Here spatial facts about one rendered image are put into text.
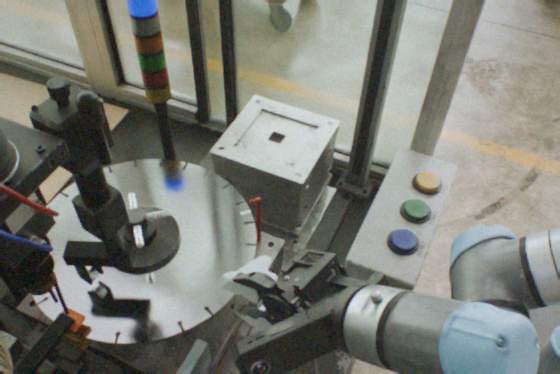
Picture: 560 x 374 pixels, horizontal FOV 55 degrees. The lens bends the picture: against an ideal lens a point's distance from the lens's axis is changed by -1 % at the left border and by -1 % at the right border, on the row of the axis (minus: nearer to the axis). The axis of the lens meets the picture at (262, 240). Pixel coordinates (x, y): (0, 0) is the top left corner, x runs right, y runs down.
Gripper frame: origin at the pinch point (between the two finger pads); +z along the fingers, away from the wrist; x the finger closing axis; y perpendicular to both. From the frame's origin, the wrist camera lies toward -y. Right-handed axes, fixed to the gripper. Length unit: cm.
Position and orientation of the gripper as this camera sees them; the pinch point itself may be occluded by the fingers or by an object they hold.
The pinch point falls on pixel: (230, 298)
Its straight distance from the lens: 67.4
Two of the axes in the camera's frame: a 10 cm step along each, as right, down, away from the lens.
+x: -4.1, -8.0, -4.4
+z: -6.3, -1.0, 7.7
